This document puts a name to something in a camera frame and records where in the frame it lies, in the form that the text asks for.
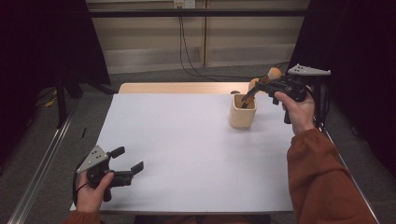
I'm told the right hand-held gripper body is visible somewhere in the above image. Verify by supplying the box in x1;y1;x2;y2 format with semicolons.
263;63;332;125

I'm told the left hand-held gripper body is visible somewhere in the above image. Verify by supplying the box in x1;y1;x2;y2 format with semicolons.
76;145;135;203

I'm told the small makeup brush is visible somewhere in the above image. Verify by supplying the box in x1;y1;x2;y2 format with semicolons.
241;66;283;103

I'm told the large makeup brush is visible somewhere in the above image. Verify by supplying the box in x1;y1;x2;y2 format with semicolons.
242;77;261;109

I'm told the cream square cup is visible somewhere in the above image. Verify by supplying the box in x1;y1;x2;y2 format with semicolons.
228;93;258;130

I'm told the person's right hand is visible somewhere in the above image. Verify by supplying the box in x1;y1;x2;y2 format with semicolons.
274;91;316;135

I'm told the person's left hand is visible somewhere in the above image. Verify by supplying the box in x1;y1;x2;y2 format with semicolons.
75;170;116;214

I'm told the black stand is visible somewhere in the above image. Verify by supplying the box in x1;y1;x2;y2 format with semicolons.
312;76;325;129
55;71;116;129

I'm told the black curtain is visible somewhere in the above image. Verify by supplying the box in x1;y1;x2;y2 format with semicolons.
0;0;111;169
284;0;396;178

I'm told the black horizontal bar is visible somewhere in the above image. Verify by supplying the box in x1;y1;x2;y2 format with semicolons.
88;8;307;18

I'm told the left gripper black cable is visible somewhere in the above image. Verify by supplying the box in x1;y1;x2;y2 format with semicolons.
72;157;92;206

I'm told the metal floor rail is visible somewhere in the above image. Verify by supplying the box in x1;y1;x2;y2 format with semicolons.
7;102;78;224
320;124;381;224

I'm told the black wall cable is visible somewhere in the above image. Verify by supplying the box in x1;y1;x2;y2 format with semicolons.
178;7;290;80

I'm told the white wall socket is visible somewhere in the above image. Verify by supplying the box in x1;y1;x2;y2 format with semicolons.
173;0;196;9

